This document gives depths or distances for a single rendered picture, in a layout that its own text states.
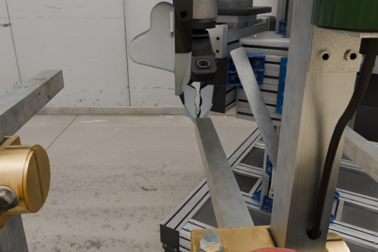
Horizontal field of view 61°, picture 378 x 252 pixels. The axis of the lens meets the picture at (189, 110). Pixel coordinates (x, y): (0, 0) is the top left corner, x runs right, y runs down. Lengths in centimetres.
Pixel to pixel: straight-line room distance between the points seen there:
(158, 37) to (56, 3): 280
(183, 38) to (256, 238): 19
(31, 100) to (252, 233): 30
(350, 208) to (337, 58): 139
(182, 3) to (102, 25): 272
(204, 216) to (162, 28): 116
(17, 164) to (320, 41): 21
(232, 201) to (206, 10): 37
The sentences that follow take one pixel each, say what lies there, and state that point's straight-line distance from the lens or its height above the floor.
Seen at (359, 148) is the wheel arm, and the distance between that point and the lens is 58.
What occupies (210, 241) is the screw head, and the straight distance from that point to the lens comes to 29.
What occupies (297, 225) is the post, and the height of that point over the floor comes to 90.
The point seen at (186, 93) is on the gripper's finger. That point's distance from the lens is 65.
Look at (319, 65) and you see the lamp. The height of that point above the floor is 103.
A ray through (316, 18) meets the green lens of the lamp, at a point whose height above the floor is 106.
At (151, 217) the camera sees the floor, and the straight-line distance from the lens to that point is 175.
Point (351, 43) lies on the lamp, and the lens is 23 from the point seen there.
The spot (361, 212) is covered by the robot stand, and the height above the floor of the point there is 21.
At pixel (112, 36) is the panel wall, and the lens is 298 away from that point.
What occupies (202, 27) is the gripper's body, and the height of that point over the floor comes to 102.
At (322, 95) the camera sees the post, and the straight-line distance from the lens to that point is 23.
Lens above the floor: 107
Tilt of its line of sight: 20 degrees down
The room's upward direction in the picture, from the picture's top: straight up
